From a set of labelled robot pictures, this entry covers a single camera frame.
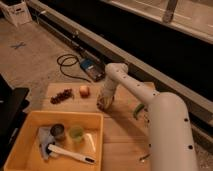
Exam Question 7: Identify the blue power device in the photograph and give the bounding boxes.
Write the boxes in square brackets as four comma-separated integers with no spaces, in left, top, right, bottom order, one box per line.
[80,59,105,82]

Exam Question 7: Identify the orange apple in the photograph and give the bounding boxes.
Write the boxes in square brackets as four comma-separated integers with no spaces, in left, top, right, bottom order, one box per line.
[79,85,90,98]

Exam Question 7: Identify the grey blue cloth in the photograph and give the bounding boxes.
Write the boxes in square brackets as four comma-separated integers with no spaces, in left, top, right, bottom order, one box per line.
[38,126,56,160]

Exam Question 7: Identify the black chair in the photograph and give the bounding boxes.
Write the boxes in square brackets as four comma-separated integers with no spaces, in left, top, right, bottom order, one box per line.
[0,74,29,168]

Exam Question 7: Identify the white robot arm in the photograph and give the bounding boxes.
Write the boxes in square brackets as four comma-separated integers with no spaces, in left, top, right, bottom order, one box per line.
[97,63,199,171]

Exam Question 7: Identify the yellow plastic bin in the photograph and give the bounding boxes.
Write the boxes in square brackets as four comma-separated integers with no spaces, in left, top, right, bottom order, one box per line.
[4,111,103,171]

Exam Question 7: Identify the black cable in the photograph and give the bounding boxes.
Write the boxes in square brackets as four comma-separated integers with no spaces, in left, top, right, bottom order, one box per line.
[56,53,93,83]

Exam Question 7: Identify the bunch of dark grapes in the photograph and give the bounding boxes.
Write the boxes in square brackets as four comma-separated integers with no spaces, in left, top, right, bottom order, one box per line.
[50,89,73,104]

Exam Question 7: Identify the metal can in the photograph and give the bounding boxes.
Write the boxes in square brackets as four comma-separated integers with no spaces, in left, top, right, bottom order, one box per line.
[50,124,65,141]

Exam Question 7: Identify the white cardboard box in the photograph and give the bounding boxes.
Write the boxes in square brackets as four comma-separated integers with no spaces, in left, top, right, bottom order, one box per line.
[0,1,32,27]

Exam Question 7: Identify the green plastic cup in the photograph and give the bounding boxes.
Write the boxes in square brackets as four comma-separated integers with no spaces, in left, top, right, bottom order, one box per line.
[69,125,84,143]

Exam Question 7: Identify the green pepper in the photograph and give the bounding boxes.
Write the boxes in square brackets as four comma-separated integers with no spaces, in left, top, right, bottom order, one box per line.
[133,104,145,120]

